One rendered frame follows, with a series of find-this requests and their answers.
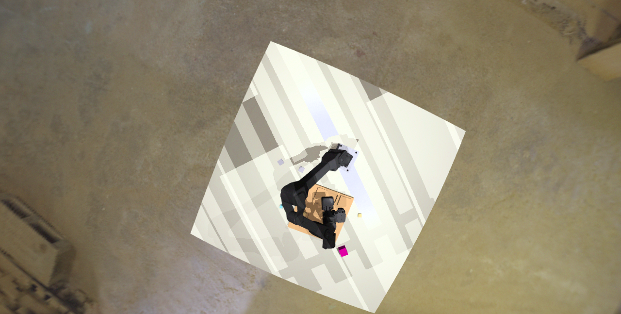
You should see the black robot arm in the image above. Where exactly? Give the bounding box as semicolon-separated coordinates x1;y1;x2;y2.
280;149;353;249

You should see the tan puzzle board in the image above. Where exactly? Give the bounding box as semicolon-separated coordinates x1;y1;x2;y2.
288;184;354;240

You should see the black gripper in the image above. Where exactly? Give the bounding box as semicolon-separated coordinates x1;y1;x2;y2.
321;196;335;222

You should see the magenta cube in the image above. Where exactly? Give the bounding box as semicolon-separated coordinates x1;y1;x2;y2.
338;245;348;257

